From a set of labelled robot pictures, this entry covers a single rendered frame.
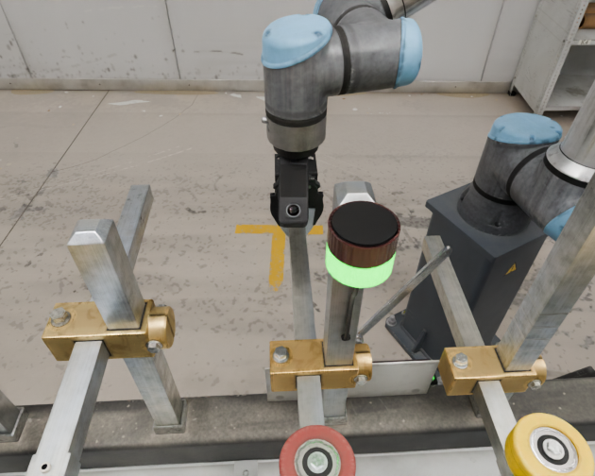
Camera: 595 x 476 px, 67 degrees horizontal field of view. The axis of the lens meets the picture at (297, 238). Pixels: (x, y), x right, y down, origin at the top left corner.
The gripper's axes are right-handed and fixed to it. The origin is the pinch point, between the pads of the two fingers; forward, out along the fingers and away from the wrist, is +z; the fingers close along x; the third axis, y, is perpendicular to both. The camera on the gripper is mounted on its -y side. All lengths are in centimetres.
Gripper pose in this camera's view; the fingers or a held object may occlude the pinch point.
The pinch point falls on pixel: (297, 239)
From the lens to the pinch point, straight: 82.1
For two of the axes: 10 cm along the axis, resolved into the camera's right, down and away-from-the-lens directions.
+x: -10.0, 0.3, -0.3
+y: -0.5, -7.1, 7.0
